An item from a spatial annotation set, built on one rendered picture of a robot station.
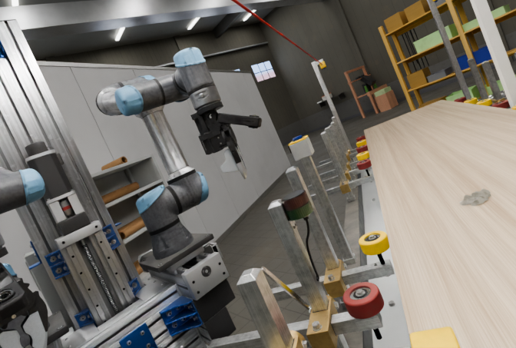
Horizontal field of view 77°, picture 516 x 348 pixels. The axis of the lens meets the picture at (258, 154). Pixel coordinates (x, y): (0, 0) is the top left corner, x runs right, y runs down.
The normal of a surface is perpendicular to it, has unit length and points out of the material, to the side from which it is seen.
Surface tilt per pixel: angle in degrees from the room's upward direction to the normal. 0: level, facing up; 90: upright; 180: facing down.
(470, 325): 0
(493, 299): 0
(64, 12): 90
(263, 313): 90
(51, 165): 90
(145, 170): 90
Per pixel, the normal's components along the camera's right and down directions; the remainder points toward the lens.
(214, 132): -0.04, 0.08
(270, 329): -0.28, 0.19
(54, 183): 0.57, -0.19
